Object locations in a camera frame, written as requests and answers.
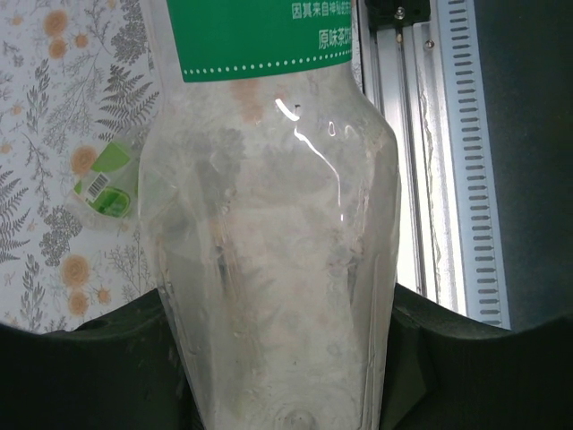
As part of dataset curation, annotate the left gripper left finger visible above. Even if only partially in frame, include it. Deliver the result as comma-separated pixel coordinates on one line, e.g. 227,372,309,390
66,286,201,430

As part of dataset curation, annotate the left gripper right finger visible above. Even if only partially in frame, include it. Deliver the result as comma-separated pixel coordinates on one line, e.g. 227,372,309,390
380,284,511,430

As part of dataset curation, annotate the light green label bottle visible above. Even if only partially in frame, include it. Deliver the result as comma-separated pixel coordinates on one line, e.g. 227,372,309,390
71,139,143,225

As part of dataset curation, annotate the clear bottle dark green label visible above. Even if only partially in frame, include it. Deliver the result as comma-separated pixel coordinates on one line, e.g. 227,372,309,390
136,0,403,430

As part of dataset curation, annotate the floral patterned table cover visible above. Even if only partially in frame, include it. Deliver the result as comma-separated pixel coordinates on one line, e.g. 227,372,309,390
0,0,366,336

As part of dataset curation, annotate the grey slotted cable duct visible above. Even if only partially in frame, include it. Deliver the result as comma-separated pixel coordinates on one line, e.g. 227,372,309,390
434,0,515,331

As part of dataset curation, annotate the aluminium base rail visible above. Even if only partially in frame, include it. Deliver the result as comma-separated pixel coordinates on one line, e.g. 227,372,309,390
351,0,469,317

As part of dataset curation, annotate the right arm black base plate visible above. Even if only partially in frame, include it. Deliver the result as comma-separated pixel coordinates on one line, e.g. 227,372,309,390
363,0,434,27

